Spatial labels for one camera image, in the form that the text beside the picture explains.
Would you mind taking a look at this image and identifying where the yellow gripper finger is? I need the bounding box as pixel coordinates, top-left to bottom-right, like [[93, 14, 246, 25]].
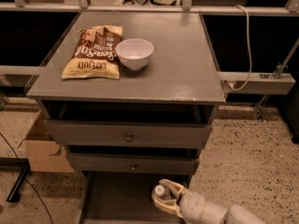
[[153, 197, 182, 217], [159, 179, 188, 199]]

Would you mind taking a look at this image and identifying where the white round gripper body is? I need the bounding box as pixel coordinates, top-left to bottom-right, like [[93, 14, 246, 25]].
[[179, 191, 228, 224]]

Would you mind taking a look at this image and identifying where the clear plastic water bottle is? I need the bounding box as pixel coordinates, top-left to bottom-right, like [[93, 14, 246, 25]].
[[151, 185, 171, 207]]

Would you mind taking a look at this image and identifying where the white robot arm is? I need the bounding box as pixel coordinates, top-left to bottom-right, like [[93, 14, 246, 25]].
[[151, 179, 266, 224]]

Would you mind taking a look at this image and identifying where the grey bottom drawer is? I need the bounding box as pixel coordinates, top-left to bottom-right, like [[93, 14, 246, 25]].
[[75, 172, 185, 224]]

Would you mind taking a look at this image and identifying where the grey drawer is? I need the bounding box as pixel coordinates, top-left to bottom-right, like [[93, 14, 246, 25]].
[[75, 172, 185, 224], [44, 119, 211, 148], [66, 153, 197, 175]]

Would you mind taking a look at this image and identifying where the grey drawer cabinet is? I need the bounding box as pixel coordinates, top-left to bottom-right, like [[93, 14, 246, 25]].
[[28, 12, 225, 224]]

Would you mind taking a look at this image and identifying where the grey middle drawer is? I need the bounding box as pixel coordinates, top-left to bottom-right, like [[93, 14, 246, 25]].
[[66, 153, 197, 175]]

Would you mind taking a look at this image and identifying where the grey top drawer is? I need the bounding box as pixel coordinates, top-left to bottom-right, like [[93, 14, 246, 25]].
[[44, 119, 211, 148]]

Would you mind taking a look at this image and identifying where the round brass top knob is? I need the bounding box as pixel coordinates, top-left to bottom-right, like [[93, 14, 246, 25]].
[[124, 133, 133, 142]]

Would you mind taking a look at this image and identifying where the cardboard box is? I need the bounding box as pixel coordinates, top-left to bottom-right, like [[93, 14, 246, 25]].
[[23, 111, 74, 173]]

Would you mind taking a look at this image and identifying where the white bowl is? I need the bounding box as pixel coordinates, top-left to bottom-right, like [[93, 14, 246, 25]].
[[116, 38, 154, 70]]

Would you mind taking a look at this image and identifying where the brown yellow chips bag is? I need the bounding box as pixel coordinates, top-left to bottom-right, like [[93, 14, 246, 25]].
[[62, 25, 122, 79]]

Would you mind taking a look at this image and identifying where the black metal floor bar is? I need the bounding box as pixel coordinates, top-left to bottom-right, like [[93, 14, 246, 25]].
[[7, 164, 30, 203]]

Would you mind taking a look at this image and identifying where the grey metal rail frame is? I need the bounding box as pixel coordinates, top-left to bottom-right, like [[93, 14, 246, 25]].
[[0, 0, 298, 105]]

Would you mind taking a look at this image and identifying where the black floor cable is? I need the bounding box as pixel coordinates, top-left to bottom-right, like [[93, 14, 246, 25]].
[[0, 133, 54, 224]]

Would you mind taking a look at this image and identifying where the white cable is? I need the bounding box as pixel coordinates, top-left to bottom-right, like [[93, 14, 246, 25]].
[[227, 4, 253, 92]]

